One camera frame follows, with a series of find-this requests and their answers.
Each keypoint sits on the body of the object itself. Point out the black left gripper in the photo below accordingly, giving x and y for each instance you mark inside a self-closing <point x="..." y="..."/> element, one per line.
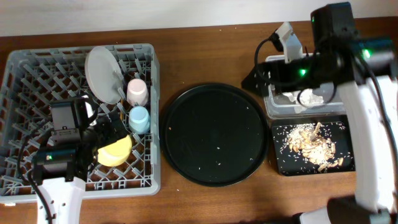
<point x="104" y="131"/>

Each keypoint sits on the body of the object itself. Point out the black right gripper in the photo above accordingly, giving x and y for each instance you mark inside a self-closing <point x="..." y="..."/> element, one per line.
<point x="268" y="76"/>

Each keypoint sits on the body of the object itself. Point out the white tissue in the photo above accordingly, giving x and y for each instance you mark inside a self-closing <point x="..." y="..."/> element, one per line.
<point x="306" y="97"/>

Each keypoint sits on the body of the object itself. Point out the yellow bowl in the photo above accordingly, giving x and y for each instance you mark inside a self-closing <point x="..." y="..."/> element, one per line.
<point x="116" y="153"/>

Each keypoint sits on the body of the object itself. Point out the light blue plastic cup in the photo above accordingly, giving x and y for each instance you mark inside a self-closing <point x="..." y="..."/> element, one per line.
<point x="139" y="120"/>

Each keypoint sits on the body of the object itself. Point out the pink plastic cup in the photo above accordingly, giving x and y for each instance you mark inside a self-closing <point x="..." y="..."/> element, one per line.
<point x="137" y="92"/>

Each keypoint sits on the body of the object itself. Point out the light grey round plate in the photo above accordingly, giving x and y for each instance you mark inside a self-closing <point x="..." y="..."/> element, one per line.
<point x="103" y="75"/>

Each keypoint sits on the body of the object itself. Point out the food scraps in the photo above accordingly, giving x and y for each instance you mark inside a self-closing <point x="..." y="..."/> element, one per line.
<point x="314" y="144"/>

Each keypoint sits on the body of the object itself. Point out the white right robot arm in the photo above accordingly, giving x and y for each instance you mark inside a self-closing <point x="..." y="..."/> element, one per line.
<point x="364" y="75"/>

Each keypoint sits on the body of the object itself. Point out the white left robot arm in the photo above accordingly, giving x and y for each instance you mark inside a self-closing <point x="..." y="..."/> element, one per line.
<point x="77" y="143"/>

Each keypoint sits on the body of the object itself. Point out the grey dishwasher rack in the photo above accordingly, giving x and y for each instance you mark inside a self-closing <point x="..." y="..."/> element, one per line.
<point x="34" y="78"/>

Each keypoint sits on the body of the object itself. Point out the clear plastic storage bin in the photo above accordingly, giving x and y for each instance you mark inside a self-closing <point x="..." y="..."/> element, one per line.
<point x="279" y="106"/>

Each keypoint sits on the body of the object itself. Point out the black rectangular tray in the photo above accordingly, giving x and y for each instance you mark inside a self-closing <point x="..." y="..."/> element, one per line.
<point x="280" y="161"/>

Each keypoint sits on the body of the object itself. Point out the black round tray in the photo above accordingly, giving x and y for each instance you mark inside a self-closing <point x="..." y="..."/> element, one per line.
<point x="214" y="135"/>

